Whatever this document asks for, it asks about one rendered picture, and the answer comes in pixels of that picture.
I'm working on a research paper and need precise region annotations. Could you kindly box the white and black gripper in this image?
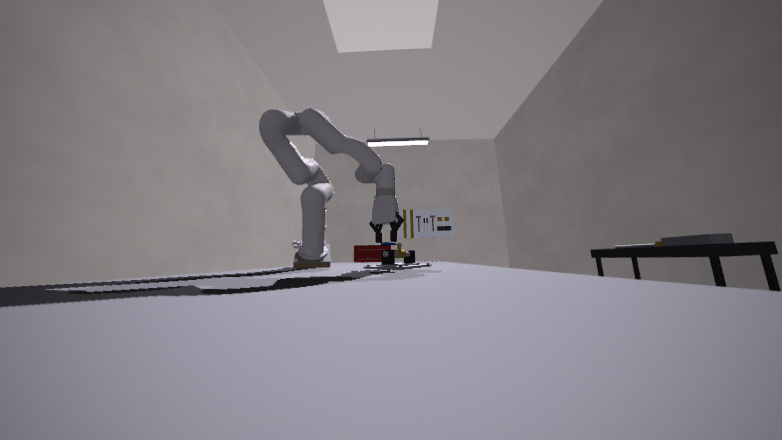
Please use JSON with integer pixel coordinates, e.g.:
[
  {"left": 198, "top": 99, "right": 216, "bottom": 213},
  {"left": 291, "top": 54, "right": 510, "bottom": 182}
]
[{"left": 369, "top": 195, "right": 404, "bottom": 243}]

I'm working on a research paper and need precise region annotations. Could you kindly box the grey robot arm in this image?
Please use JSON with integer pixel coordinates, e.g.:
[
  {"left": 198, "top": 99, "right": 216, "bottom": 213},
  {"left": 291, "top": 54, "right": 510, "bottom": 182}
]
[{"left": 259, "top": 109, "right": 395, "bottom": 260}]

